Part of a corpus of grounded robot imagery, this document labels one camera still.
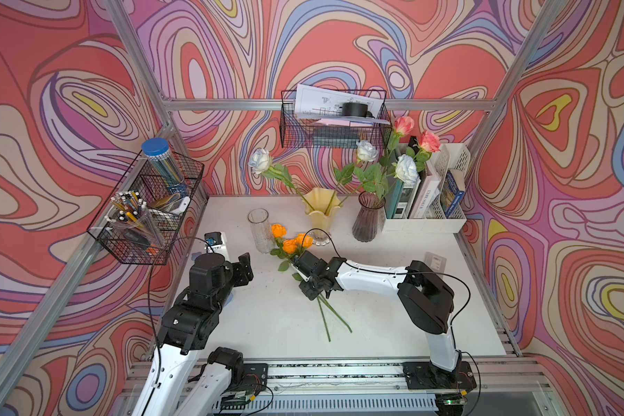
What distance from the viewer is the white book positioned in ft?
2.90

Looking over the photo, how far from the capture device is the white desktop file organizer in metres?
0.95

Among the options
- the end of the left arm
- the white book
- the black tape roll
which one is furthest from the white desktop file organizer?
the end of the left arm

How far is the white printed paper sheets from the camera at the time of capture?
859 millimetres
